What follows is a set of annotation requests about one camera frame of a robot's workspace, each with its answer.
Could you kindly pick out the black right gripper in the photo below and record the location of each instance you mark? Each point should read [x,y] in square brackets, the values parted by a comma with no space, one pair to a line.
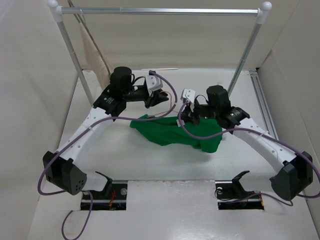
[188,114]

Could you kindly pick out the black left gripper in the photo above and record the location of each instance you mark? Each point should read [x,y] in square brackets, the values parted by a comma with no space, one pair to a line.
[156,97]

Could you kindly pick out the green t shirt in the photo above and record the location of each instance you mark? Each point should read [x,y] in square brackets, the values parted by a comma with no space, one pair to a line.
[166,131]

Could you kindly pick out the pink wire hanger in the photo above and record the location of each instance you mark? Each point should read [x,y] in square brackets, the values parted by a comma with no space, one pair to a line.
[163,107]

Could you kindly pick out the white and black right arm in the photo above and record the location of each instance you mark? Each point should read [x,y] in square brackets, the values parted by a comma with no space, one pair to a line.
[294,170]

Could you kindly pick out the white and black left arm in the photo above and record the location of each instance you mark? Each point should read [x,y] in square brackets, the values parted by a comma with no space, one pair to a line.
[63,167]

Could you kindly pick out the beige garment on hanger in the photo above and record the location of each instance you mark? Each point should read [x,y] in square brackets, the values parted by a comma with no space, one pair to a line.
[95,59]

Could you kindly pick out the white and metal clothes rack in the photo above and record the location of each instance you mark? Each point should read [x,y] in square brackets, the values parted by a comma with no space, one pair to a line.
[58,11]

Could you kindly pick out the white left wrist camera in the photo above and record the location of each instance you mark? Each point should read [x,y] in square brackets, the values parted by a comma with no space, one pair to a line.
[153,83]

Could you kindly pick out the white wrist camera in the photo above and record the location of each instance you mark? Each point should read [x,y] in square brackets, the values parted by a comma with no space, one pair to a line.
[153,83]
[188,95]

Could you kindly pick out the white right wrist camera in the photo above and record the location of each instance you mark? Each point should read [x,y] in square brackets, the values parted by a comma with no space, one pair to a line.
[188,95]

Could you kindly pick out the aluminium rail at right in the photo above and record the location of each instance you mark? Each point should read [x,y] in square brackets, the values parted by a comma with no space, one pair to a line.
[263,105]

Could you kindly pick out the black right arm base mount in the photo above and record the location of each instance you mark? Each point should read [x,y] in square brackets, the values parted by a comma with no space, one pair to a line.
[231,195]

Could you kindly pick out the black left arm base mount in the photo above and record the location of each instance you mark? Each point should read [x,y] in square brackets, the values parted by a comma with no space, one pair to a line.
[106,194]

